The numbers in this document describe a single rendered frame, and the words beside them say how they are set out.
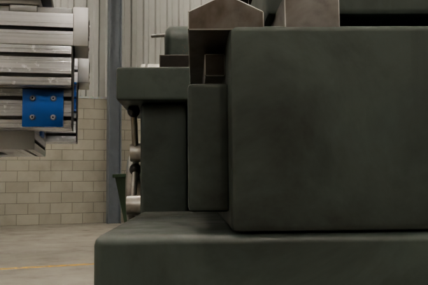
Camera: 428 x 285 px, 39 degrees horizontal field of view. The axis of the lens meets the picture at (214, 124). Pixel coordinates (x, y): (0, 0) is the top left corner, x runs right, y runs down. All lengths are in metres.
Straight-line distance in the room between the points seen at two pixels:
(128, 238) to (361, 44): 0.23
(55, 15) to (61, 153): 10.43
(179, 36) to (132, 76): 0.97
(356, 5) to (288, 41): 0.10
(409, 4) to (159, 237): 0.29
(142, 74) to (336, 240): 0.66
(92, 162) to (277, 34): 11.42
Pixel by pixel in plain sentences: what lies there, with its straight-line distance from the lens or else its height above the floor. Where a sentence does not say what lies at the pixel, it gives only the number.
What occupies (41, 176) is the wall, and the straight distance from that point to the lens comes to 11.75.
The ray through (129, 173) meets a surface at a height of 0.74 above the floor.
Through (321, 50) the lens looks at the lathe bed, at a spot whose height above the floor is 0.82.
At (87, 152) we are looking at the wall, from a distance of 11.86.
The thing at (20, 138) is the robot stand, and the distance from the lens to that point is 1.50.
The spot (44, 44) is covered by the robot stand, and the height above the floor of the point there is 1.03.
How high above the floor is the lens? 0.72
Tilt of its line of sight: 6 degrees up
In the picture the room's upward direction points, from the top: 1 degrees counter-clockwise
